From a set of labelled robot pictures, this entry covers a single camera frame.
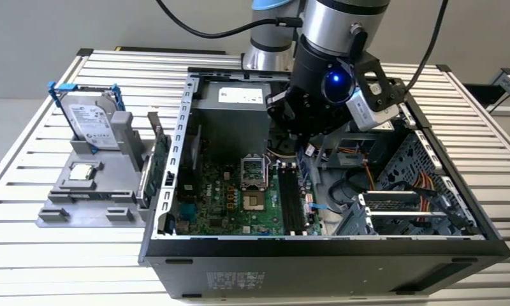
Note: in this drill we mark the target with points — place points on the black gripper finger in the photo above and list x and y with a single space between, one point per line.
280 108

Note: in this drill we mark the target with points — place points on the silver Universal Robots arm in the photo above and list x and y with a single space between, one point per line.
344 25

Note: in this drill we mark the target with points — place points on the black RAM slot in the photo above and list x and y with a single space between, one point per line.
283 199
293 199
288 199
300 207

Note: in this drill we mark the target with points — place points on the round internal speaker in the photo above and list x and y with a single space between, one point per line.
287 146

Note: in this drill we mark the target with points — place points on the grey power supply unit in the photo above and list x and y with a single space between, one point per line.
233 127

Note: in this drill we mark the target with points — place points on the CPU socket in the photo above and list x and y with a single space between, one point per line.
255 201

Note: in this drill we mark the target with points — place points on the green motherboard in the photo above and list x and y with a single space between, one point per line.
215 207

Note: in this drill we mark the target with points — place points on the blue expansion slot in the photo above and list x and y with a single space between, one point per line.
187 213

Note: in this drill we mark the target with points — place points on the grey metal disk bay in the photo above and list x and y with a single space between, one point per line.
390 214

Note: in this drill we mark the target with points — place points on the grey parts rack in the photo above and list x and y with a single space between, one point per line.
115 172

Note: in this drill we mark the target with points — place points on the hard disk in blue carrier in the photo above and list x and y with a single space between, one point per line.
89 121

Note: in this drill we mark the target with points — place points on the silver CPU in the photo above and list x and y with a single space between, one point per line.
81 172

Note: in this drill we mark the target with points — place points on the black open PC case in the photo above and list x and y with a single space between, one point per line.
280 274

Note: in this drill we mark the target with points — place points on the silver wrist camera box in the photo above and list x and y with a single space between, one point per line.
372 114

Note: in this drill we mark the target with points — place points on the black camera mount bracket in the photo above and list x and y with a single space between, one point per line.
374 68

